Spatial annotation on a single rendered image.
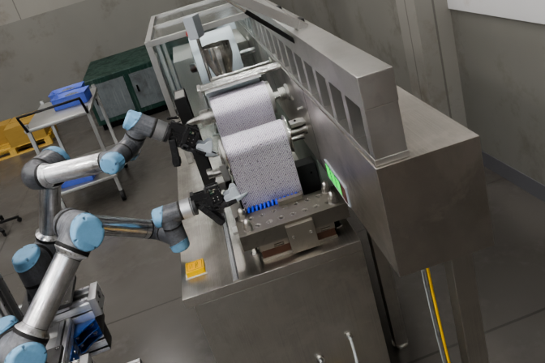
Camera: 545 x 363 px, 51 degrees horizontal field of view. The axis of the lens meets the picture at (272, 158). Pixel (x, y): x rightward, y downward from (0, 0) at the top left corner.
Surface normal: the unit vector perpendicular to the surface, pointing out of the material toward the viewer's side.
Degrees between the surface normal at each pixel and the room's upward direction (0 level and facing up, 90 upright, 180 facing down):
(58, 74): 90
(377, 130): 90
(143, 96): 90
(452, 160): 90
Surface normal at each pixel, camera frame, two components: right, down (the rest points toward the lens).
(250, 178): 0.17, 0.35
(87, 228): 0.73, -0.02
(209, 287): -0.26, -0.89
